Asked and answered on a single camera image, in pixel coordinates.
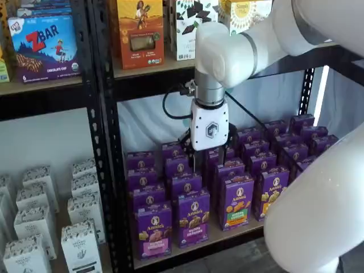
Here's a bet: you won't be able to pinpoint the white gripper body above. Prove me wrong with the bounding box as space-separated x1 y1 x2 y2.
189 98 230 151

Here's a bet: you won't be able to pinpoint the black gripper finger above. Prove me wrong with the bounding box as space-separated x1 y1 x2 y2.
217 123 238 166
177 127 200 174

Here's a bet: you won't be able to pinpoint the purple Annie's box pink patch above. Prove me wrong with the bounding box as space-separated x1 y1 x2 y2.
127 167 159 190
134 201 173 261
126 150 156 171
131 183 167 211

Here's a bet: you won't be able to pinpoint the purple Annie's box green patch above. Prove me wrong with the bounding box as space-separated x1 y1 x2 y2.
218 173 255 231
205 147 235 166
212 158 246 183

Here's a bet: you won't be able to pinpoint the purple Annie's box violet patch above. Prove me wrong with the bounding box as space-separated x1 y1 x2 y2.
175 187 211 249
170 172 203 200
164 155 196 179
161 140 189 160

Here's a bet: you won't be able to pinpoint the purple Annie's box yellow patch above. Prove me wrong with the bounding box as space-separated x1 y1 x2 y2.
247 152 278 173
254 166 291 222
242 139 270 157
236 127 262 144

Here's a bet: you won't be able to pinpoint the purple Annie's box brown cookies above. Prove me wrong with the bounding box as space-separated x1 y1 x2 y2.
263 119 288 137
272 132 299 148
289 155 317 180
278 143 309 163

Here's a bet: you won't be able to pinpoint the white Simple Mills thins box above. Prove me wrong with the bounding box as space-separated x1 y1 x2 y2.
175 0 220 61

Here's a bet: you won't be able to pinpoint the white box black print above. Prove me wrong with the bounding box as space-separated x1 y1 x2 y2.
0 173 15 197
22 166 60 194
70 172 101 200
15 184 59 214
2 234 53 273
60 218 104 273
67 196 106 245
13 206 57 260
71 158 98 177

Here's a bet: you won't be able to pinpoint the orange Revival box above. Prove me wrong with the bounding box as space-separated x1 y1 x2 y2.
117 0 165 71

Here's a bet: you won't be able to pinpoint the yellow Simple Mills cookie box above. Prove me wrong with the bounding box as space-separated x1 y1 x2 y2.
218 0 274 36

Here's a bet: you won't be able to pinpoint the blue ZBar box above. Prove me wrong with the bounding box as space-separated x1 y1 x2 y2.
7 14 82 84
15 0 73 18

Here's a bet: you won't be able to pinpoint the yellow Bobo's box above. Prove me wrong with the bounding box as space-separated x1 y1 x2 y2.
0 16 12 84

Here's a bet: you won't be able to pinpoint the black metal shelving rack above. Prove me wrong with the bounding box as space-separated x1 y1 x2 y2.
86 0 364 273
0 0 114 273

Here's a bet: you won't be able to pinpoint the black wrist cable connector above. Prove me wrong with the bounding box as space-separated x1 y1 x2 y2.
178 80 198 99

